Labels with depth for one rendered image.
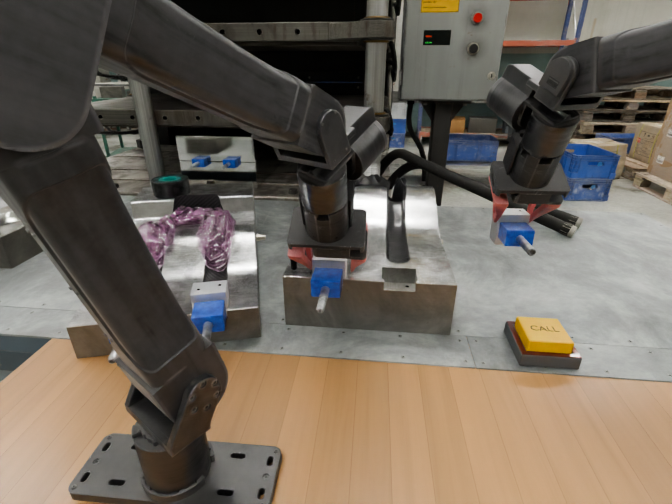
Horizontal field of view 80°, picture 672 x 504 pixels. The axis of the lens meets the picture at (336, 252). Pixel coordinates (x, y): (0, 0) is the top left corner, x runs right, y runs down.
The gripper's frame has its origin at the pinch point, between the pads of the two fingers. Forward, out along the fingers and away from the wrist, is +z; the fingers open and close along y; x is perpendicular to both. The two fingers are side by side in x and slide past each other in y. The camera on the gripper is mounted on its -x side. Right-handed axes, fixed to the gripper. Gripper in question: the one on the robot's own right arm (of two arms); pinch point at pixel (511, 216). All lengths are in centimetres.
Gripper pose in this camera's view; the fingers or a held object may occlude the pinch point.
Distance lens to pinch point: 73.3
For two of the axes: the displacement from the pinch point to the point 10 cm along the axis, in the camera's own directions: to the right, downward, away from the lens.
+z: 0.6, 6.0, 7.9
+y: -9.9, -0.3, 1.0
